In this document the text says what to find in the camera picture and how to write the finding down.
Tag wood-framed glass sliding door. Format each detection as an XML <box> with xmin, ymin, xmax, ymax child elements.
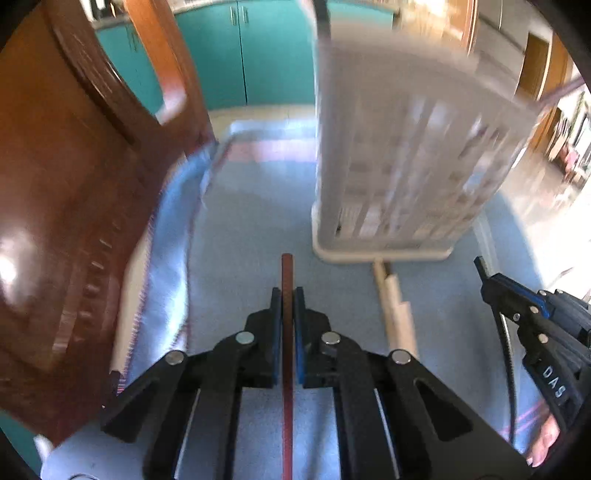
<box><xmin>397</xmin><ymin>0</ymin><xmax>481</xmax><ymax>58</ymax></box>

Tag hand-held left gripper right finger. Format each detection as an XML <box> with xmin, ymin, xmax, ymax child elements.
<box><xmin>294</xmin><ymin>287</ymin><xmax>532</xmax><ymax>480</ymax></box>

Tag teal base cabinets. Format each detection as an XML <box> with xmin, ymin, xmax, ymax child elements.
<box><xmin>95</xmin><ymin>0</ymin><xmax>395</xmax><ymax>112</ymax></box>

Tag dark red chopstick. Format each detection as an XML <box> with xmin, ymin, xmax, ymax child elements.
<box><xmin>536</xmin><ymin>76</ymin><xmax>586</xmax><ymax>109</ymax></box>
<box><xmin>280</xmin><ymin>253</ymin><xmax>297</xmax><ymax>480</ymax></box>

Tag white plastic utensil basket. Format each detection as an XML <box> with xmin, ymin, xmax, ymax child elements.
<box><xmin>311</xmin><ymin>0</ymin><xmax>546</xmax><ymax>265</ymax></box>

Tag blue striped cloth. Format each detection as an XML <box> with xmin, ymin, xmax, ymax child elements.
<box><xmin>39</xmin><ymin>117</ymin><xmax>555</xmax><ymax>480</ymax></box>

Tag carved wooden chair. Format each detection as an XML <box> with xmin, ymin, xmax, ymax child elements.
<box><xmin>0</xmin><ymin>0</ymin><xmax>218</xmax><ymax>449</ymax></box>

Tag person's right hand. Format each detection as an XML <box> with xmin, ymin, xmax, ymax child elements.
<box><xmin>526</xmin><ymin>413</ymin><xmax>563</xmax><ymax>468</ymax></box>

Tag brown wooden door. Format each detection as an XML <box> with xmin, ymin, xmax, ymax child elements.
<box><xmin>517</xmin><ymin>32</ymin><xmax>561</xmax><ymax>100</ymax></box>

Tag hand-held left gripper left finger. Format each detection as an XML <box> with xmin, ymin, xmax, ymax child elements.
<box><xmin>100</xmin><ymin>287</ymin><xmax>283</xmax><ymax>480</ymax></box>

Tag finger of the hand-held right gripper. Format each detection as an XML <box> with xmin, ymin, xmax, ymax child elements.
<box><xmin>475</xmin><ymin>256</ymin><xmax>581</xmax><ymax>418</ymax></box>
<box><xmin>538</xmin><ymin>290</ymin><xmax>591</xmax><ymax>348</ymax></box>

